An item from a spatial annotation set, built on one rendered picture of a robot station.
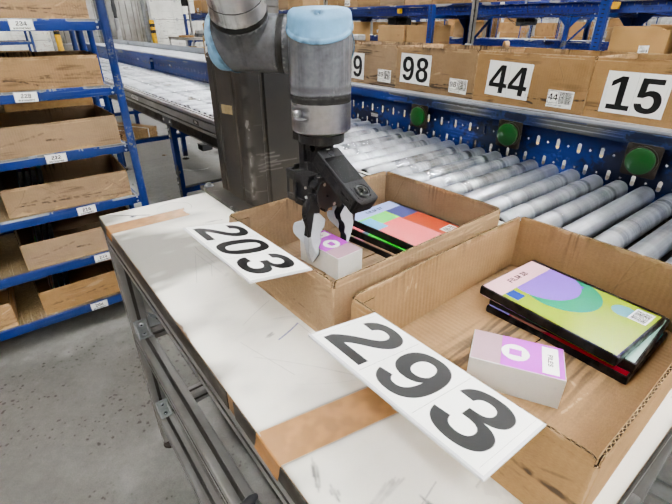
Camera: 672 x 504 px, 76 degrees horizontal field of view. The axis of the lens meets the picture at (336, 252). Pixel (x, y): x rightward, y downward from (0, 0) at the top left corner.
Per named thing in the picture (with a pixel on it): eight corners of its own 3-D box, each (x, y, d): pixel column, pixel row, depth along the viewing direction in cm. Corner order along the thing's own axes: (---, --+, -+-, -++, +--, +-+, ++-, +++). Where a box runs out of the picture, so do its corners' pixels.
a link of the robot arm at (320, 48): (354, 5, 63) (353, 3, 54) (353, 95, 69) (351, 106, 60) (290, 5, 63) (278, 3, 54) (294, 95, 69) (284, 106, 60)
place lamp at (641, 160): (620, 171, 117) (628, 146, 114) (622, 170, 118) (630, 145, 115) (648, 178, 112) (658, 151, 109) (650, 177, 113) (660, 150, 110)
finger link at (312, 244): (296, 252, 77) (306, 202, 74) (317, 264, 73) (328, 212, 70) (282, 253, 74) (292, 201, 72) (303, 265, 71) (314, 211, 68)
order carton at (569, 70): (470, 102, 155) (477, 50, 147) (515, 94, 172) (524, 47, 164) (581, 118, 128) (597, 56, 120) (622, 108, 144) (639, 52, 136)
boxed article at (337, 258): (338, 283, 71) (338, 259, 69) (300, 261, 77) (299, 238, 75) (361, 272, 74) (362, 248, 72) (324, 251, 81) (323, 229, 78)
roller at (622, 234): (564, 267, 86) (570, 245, 84) (660, 206, 115) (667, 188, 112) (590, 277, 83) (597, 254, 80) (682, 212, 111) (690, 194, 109)
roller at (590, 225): (534, 255, 91) (539, 233, 88) (633, 199, 119) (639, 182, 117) (557, 264, 87) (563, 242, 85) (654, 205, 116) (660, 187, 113)
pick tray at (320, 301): (232, 265, 77) (225, 214, 72) (383, 212, 98) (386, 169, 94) (333, 347, 58) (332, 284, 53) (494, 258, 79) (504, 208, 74)
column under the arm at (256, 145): (246, 221, 94) (229, 56, 79) (200, 189, 112) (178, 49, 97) (339, 195, 108) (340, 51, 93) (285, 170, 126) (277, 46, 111)
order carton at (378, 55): (336, 81, 209) (336, 42, 201) (380, 77, 225) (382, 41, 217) (394, 90, 182) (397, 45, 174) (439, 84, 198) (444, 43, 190)
